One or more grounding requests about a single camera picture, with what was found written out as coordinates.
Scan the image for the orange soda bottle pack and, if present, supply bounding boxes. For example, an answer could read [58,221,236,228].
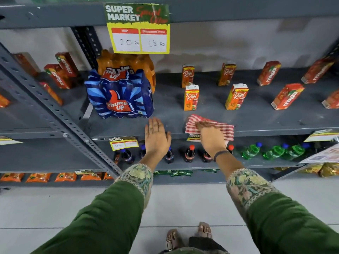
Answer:
[97,49,156,94]

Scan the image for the black wrist band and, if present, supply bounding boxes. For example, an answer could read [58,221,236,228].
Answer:
[213,150,231,162]

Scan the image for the person's right brown sandal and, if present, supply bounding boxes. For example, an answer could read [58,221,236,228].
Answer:
[197,222,212,239]

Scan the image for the row of dark cola bottles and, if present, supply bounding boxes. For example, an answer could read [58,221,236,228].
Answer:
[113,144,235,165]

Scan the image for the green soda bottle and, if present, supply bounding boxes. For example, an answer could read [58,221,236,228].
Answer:
[263,143,289,160]
[282,143,310,160]
[242,142,263,160]

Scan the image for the person's left hand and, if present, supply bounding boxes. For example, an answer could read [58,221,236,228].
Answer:
[145,118,172,159]

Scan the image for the person's left forearm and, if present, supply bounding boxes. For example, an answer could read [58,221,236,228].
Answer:
[30,155,165,254]

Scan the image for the golden snack packet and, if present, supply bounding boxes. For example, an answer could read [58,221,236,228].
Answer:
[319,162,339,178]
[299,164,323,174]

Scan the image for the large yellow green price sign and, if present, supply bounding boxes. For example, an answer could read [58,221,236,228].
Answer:
[104,3,171,54]

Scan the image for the person's right forearm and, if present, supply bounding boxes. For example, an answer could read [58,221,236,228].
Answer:
[214,152,339,254]

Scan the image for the orange juice carton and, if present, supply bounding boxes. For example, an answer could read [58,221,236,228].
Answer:
[225,83,249,110]
[184,84,200,111]
[182,65,195,88]
[218,63,237,86]

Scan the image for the person's right hand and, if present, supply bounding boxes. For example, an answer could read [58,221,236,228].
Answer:
[196,122,228,158]

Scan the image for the blue wrapped cola bottle pack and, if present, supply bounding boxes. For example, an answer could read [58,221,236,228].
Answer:
[85,66,154,119]

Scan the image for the person's brown sandal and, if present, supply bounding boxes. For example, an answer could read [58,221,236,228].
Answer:
[197,222,212,239]
[166,229,184,252]

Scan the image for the red white checked cloth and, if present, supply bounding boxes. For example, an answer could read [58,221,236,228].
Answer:
[185,114,235,142]

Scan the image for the person's dark trousers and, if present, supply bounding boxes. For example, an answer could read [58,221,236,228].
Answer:
[159,237,229,254]

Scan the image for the person's left brown sandal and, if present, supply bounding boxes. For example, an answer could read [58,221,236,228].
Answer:
[166,229,184,252]

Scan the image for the grey metal shelf rack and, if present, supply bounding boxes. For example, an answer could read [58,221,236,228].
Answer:
[0,0,339,187]

